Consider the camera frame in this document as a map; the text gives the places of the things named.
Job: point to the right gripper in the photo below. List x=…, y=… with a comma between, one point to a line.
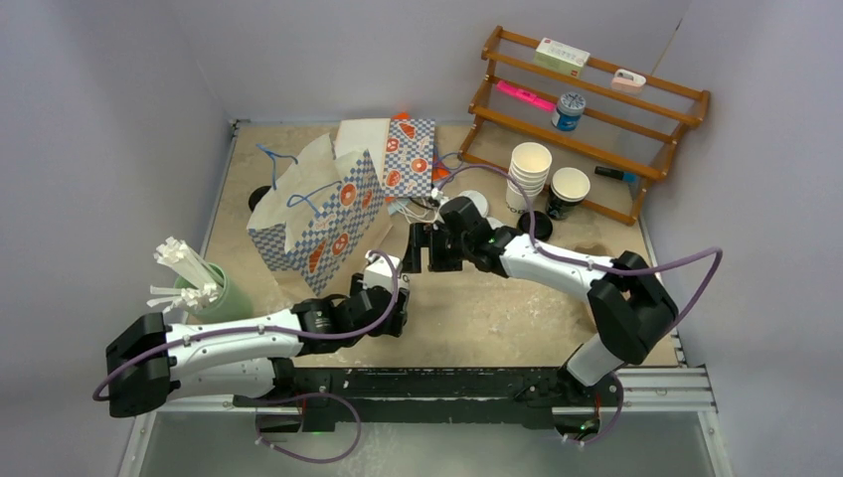
x=422, y=236

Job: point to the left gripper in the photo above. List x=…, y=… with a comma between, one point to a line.
x=392, y=324

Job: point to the checkered paper bag blue handles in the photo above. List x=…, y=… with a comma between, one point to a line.
x=314, y=226

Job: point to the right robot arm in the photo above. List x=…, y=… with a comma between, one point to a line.
x=631, y=309

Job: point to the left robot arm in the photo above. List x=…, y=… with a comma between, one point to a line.
x=152, y=362

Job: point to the white cup lid far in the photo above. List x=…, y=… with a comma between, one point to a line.
x=479, y=201

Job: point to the stack of flat paper bags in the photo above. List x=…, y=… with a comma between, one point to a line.
x=404, y=153

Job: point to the black lids by cups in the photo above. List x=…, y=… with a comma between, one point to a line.
x=542, y=225

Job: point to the stack of white paper cups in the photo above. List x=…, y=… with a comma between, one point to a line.
x=528, y=171

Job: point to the dark paper cup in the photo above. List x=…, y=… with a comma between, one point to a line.
x=568, y=189

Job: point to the stack of black lids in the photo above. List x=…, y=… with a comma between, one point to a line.
x=256, y=196

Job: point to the stack of pulp carriers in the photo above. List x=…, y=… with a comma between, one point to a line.
x=594, y=248

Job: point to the wrapped white straws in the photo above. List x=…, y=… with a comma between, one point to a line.
x=204, y=285

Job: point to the pink highlighter pen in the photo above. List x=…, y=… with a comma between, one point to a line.
x=525, y=96

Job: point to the blue white jar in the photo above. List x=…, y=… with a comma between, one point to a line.
x=569, y=109

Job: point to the wooden shelf rack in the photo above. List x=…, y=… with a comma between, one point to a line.
x=638, y=134

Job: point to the black blue marker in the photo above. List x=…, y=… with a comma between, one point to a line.
x=615, y=174

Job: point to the white green box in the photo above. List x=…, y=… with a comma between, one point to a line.
x=560, y=58

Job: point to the white pink small device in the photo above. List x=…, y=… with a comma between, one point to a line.
x=628, y=82

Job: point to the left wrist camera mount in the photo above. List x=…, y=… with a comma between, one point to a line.
x=381, y=271

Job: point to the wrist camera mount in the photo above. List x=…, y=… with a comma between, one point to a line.
x=437, y=197
x=381, y=271

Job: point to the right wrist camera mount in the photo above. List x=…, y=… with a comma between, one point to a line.
x=437, y=197

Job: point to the black aluminium base frame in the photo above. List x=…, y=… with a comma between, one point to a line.
x=317, y=399

